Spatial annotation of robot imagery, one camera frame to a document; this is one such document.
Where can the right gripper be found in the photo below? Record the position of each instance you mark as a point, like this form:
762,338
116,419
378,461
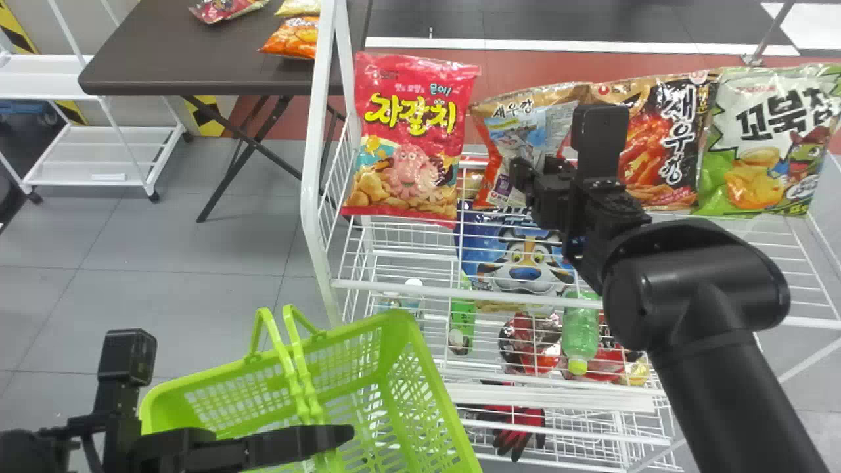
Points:
553,198

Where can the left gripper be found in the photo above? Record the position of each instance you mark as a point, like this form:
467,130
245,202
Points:
108,443

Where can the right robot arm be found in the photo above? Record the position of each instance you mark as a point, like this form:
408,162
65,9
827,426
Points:
696,328

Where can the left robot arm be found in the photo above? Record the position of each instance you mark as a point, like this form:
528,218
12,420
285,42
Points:
23,452

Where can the green basket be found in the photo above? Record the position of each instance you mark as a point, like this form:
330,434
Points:
387,387

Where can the brown snack packet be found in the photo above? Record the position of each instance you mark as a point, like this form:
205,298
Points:
519,128

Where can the blue cereal bag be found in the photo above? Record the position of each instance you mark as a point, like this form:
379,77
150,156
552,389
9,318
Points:
519,256

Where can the black snack packet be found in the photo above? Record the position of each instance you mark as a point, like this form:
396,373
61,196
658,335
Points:
667,151

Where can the red snack packet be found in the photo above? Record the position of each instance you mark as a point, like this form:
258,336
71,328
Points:
410,138
223,8

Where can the green bottle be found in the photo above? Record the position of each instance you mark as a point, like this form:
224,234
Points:
581,335

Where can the red noodle cup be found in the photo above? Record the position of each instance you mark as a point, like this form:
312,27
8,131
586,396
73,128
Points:
529,348
608,362

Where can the clear bottle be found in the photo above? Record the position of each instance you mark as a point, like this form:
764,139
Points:
402,299

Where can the green snack packet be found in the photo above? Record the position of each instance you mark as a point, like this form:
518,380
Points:
769,138

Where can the red gloves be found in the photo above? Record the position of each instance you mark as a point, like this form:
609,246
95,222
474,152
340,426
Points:
519,427

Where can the orange snack packet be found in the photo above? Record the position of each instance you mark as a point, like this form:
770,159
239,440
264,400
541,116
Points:
294,38

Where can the yellow snack packet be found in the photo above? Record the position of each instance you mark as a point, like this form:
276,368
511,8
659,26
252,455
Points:
299,6

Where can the white shelf trolley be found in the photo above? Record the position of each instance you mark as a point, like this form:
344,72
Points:
98,154

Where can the brown side table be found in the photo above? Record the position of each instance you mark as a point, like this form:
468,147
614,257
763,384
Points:
184,59

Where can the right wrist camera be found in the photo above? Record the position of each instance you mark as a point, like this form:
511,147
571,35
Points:
599,138

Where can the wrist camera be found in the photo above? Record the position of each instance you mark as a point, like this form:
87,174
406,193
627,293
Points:
127,358
599,138

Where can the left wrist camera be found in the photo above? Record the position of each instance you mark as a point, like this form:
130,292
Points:
127,358

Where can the striped post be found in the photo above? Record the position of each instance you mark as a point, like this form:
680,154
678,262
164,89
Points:
14,29
207,117

